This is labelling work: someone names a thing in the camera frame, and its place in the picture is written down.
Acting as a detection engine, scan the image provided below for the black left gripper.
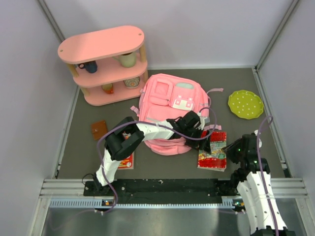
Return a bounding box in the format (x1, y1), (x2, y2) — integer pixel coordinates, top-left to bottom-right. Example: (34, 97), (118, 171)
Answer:
(183, 126), (211, 154)

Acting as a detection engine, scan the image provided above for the red colourful comic book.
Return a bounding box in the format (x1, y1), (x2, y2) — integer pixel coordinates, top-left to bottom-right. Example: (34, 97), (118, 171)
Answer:
(197, 131), (227, 172)

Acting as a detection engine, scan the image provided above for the pink student backpack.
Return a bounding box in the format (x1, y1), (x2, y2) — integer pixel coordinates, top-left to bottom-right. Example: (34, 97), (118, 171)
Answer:
(130, 74), (223, 156)

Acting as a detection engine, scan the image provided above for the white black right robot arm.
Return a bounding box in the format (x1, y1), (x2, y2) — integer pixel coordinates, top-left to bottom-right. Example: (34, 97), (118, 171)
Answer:
(219, 133), (296, 236)

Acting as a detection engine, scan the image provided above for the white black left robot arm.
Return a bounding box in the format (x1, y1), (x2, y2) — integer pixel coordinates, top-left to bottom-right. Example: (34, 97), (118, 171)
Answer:
(93, 111), (214, 195)

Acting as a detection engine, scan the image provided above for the green polka dot plate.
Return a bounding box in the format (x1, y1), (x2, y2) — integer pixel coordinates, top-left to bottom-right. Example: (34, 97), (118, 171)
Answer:
(228, 90), (264, 120)

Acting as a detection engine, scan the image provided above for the red cover book left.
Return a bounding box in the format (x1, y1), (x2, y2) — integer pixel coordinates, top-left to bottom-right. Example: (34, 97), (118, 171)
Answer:
(118, 152), (134, 170)

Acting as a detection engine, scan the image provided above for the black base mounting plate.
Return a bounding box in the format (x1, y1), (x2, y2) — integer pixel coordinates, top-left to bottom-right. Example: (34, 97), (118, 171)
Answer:
(83, 178), (251, 204)

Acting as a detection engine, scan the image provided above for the patterned ceramic bowl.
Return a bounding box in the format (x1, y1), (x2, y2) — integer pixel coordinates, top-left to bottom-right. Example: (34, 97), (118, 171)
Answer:
(124, 77), (140, 89)

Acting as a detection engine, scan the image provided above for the brown leather wallet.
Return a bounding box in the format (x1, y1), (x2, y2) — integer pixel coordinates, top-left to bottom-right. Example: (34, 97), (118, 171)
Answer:
(91, 120), (108, 141)

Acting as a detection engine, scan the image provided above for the orange cup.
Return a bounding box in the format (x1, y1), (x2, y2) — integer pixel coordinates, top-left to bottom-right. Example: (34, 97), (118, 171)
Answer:
(101, 83), (114, 94)

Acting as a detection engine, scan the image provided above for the pale green mug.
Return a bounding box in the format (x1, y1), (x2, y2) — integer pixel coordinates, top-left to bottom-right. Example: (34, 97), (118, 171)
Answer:
(113, 52), (137, 68)

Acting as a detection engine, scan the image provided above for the pink three-tier wooden shelf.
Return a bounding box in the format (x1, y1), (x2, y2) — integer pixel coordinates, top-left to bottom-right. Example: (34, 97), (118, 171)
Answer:
(58, 26), (148, 106)

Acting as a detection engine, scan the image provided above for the dark blue mug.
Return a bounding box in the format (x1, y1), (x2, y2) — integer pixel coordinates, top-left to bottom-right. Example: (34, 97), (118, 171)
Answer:
(78, 60), (98, 74)

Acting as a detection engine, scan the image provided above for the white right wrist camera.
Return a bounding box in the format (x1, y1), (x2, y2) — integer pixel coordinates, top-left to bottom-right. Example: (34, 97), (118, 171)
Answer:
(254, 130), (262, 149)

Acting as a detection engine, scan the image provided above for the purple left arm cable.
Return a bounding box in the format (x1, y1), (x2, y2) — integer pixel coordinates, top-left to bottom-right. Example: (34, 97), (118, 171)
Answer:
(97, 107), (217, 197)

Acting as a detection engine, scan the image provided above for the grey slotted cable duct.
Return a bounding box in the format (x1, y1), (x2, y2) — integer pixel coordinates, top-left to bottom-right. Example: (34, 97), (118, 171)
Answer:
(49, 198), (245, 209)

